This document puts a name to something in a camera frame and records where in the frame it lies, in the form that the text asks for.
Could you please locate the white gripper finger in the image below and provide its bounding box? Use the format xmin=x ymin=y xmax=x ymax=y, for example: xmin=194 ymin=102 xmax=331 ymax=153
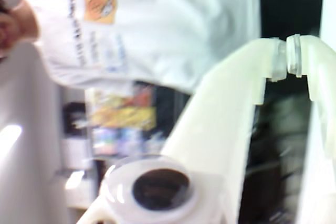
xmin=161 ymin=38 xmax=287 ymax=224
xmin=286 ymin=34 xmax=336 ymax=167

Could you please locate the yellow printed box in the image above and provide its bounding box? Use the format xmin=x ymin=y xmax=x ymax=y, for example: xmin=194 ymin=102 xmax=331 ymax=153
xmin=90 ymin=95 xmax=158 ymax=132

